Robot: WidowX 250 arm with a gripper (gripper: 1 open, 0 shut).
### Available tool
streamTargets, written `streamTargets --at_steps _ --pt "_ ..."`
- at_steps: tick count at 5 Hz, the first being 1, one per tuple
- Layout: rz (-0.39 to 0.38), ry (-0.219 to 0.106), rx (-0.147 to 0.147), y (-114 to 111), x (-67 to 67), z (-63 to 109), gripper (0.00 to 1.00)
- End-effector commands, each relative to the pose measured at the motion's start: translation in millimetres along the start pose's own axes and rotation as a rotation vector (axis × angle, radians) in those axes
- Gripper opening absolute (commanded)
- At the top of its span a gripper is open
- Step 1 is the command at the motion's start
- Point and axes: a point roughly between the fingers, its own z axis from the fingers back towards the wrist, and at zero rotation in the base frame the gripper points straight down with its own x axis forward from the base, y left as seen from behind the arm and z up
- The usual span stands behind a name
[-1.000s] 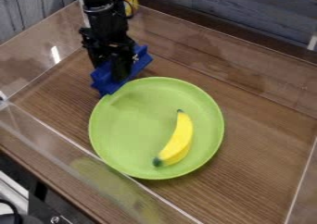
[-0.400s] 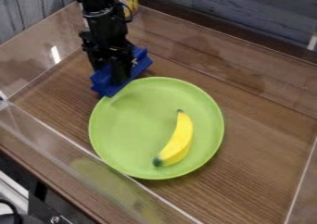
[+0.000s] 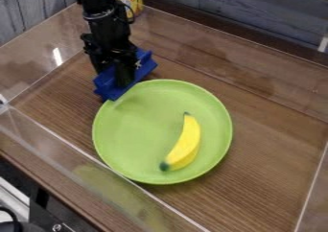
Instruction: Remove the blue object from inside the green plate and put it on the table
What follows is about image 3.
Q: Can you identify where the clear acrylic enclosure wall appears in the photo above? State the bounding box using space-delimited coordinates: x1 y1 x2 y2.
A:
0 6 328 232

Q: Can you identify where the blue plastic block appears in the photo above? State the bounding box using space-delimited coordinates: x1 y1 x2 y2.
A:
94 48 158 101

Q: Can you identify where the green round plate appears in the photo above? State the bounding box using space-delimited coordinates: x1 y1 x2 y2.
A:
93 80 233 185

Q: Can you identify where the yellow toy banana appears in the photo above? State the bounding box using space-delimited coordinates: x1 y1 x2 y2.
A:
159 112 201 172

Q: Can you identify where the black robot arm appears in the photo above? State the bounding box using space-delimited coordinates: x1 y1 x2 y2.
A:
76 0 137 87

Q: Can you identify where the black cable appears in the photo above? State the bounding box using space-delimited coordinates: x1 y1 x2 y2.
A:
0 206 23 232

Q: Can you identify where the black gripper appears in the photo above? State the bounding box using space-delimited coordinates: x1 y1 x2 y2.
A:
80 10 137 87

